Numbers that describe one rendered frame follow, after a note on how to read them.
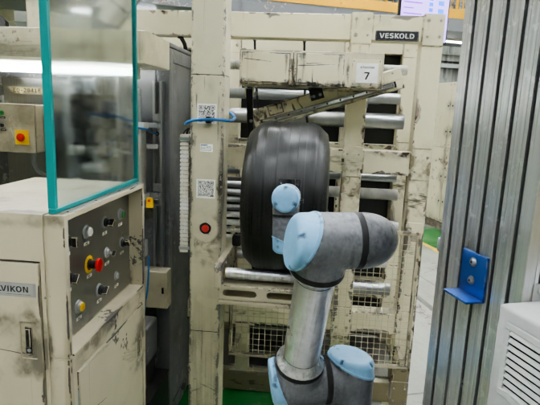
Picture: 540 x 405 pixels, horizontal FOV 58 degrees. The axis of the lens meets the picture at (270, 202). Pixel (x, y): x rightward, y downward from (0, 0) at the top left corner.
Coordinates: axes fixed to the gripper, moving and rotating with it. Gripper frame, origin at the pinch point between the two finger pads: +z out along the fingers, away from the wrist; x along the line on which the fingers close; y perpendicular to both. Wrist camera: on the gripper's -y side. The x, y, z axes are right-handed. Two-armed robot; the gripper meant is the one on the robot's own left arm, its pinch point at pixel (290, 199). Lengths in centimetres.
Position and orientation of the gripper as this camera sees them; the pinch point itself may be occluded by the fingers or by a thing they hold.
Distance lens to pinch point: 165.6
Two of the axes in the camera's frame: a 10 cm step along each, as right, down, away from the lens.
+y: 0.5, -10.0, -0.7
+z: 0.9, -0.6, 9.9
